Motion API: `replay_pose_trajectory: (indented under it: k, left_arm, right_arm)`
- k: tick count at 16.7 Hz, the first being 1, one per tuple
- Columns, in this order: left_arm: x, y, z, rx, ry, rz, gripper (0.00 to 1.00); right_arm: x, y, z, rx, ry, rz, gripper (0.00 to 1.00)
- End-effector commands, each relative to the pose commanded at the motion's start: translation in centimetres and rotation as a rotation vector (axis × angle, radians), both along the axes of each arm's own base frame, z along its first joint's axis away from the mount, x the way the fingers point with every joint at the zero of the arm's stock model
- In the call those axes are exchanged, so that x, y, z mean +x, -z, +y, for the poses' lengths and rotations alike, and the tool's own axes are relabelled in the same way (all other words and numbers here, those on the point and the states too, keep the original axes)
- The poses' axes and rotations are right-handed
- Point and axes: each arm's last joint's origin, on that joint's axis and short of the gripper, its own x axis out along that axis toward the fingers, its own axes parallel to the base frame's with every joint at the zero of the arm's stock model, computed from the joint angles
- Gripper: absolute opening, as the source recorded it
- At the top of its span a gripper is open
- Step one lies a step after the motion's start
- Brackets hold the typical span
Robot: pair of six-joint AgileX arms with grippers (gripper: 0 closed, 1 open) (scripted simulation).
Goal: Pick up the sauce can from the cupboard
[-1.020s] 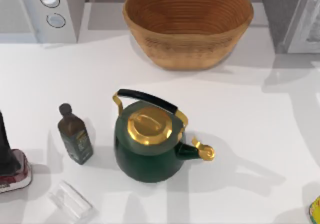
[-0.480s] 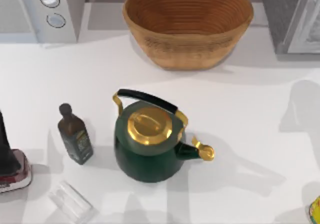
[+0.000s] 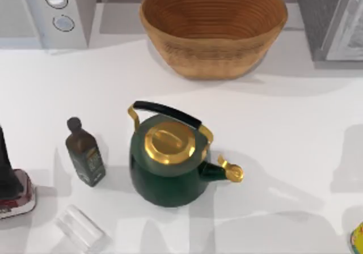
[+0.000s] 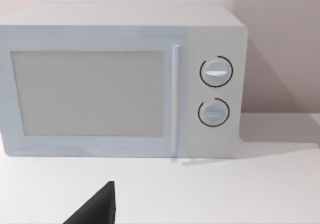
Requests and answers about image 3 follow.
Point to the pale microwave oven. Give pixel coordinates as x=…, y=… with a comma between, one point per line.
x=34, y=13

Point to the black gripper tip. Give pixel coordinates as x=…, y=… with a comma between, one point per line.
x=5, y=163

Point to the brown wicker basket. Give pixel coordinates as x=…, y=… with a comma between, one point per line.
x=212, y=30

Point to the yellow and green plate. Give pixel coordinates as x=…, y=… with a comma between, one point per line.
x=358, y=237

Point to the clear glass cup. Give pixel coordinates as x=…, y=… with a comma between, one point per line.
x=80, y=230

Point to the green and gold kettle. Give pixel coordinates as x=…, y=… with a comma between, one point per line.
x=167, y=166

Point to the dark brown bottle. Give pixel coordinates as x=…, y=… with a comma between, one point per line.
x=85, y=154

